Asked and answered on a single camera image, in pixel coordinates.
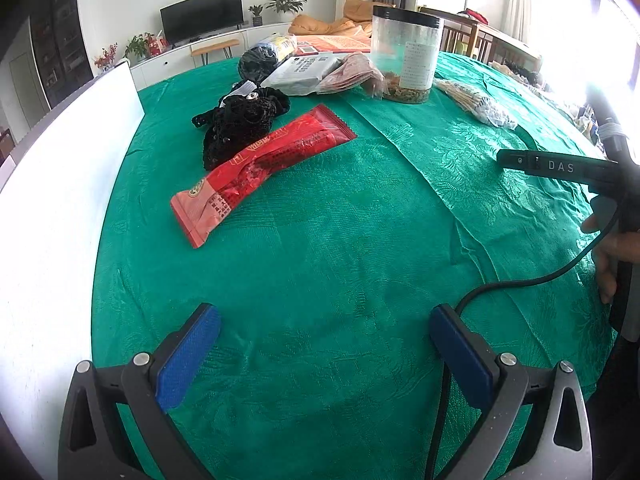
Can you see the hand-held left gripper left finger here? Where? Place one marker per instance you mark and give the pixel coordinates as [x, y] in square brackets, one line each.
[192, 350]

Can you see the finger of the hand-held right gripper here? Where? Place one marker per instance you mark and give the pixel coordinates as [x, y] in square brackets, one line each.
[517, 161]

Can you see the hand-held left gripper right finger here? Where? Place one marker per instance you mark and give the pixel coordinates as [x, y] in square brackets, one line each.
[460, 355]

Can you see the clear bag of cotton swabs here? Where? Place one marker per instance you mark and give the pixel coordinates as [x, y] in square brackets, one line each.
[475, 102]

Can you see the pink packet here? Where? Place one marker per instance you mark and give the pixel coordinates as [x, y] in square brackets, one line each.
[350, 72]

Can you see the white cardboard box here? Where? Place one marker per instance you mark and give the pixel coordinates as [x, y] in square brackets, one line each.
[65, 200]

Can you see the red snack packet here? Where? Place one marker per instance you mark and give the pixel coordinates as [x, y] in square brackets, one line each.
[270, 160]

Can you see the white wet wipes packet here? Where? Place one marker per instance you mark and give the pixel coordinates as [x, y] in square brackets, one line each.
[305, 72]

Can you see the black lace garment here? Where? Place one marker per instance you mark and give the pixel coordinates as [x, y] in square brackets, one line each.
[240, 120]

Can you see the roll of black garbage bags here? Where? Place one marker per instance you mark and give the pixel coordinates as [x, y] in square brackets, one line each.
[260, 60]

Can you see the person's right hand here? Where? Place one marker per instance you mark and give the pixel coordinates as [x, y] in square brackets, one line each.
[612, 260]

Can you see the pile of assorted small items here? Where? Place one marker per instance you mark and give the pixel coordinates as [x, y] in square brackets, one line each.
[545, 90]

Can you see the dark wooden chair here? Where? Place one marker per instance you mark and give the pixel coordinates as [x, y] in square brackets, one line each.
[460, 32]
[515, 50]

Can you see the clear plastic jar black lid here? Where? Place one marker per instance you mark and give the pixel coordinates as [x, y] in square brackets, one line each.
[405, 50]

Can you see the green patterned tablecloth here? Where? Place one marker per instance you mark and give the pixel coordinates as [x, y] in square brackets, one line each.
[325, 260]

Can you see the white sheer curtain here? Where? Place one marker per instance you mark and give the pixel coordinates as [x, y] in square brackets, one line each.
[540, 0]

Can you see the orange book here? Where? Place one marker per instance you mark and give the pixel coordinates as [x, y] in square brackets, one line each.
[340, 42]

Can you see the orange lounge chair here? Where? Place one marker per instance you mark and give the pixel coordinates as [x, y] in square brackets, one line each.
[320, 25]

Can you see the large green potted plant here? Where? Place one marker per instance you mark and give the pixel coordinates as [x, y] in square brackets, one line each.
[285, 5]

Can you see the white television cabinet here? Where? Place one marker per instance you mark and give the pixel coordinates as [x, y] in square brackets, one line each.
[170, 60]

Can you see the small green potted plant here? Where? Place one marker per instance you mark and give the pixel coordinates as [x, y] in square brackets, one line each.
[256, 16]

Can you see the red flower arrangement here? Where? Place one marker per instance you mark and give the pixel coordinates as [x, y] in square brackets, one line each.
[105, 57]

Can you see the wooden bench with metal legs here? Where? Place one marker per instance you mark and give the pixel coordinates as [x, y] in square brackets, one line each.
[215, 45]

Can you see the red gift box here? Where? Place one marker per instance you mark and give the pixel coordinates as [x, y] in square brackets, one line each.
[157, 46]

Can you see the bushy green houseplant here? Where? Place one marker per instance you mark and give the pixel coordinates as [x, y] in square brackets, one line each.
[139, 46]

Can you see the black display cabinet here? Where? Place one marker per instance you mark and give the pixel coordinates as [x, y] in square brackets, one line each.
[60, 45]

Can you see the black television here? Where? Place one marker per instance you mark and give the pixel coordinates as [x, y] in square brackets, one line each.
[200, 15]

